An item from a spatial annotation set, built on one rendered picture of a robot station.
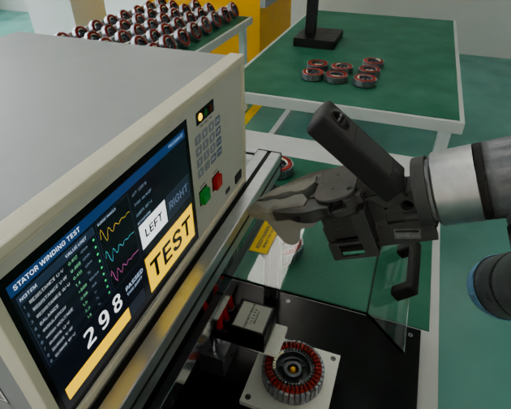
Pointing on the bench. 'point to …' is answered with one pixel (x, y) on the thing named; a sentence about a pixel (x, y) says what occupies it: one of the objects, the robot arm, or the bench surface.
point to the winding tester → (88, 170)
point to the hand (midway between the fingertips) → (255, 204)
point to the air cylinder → (216, 363)
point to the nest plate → (254, 387)
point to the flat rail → (194, 346)
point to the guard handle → (410, 288)
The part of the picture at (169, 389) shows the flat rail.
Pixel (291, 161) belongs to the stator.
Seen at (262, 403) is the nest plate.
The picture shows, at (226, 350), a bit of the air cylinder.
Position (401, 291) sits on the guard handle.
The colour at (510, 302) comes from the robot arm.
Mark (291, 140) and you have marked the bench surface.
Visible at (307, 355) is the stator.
